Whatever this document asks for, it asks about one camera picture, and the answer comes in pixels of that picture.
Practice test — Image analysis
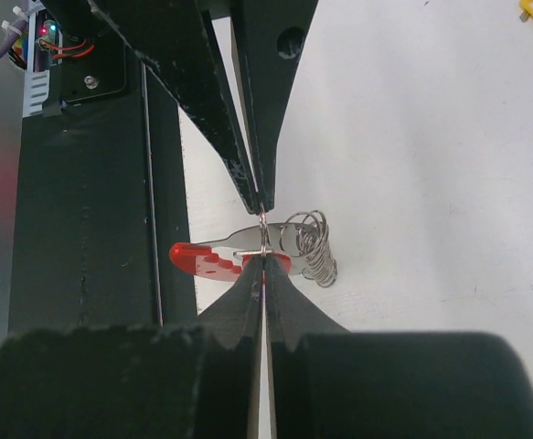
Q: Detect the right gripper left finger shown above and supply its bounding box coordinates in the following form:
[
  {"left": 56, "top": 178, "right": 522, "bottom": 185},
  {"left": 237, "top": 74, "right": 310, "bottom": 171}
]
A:
[{"left": 0, "top": 257, "right": 263, "bottom": 438}]

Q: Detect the left white cable duct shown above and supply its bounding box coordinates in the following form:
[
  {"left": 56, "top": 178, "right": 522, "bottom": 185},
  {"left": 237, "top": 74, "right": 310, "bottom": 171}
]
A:
[{"left": 8, "top": 1, "right": 62, "bottom": 118}]

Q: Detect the red-handled metal keyring organizer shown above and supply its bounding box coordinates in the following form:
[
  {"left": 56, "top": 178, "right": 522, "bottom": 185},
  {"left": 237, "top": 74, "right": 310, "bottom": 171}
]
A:
[{"left": 169, "top": 210, "right": 337, "bottom": 288}]

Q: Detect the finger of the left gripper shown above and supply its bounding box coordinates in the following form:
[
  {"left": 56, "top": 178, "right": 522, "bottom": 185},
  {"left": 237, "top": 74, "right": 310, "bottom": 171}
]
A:
[
  {"left": 44, "top": 0, "right": 261, "bottom": 214},
  {"left": 230, "top": 0, "right": 318, "bottom": 212}
]

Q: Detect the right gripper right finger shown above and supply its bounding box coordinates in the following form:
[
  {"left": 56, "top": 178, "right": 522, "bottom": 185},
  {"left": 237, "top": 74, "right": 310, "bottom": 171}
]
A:
[{"left": 264, "top": 257, "right": 533, "bottom": 438}]

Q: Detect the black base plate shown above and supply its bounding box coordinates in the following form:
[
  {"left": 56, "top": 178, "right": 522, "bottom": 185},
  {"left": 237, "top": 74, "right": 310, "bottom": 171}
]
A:
[{"left": 8, "top": 25, "right": 197, "bottom": 333}]

